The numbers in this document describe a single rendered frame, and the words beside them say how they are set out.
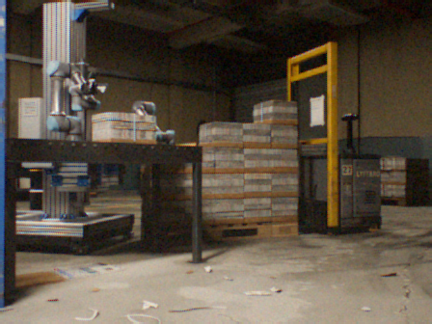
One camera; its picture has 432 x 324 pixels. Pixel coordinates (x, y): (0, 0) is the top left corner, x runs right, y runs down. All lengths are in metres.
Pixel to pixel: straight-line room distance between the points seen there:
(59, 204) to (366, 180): 2.91
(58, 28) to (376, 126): 7.81
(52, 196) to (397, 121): 7.85
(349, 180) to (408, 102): 5.80
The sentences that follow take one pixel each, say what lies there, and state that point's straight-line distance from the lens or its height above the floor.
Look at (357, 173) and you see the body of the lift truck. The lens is 4.69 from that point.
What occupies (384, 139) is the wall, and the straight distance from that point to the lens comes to 10.43.
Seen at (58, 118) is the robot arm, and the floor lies 1.02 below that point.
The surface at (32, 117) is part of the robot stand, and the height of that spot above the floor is 1.07.
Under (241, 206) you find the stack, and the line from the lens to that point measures 4.15.
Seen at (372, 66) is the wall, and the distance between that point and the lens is 10.78.
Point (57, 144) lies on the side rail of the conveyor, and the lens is 2.60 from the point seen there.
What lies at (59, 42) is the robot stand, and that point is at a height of 1.69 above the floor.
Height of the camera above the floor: 0.64
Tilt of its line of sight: 1 degrees up
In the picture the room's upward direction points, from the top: straight up
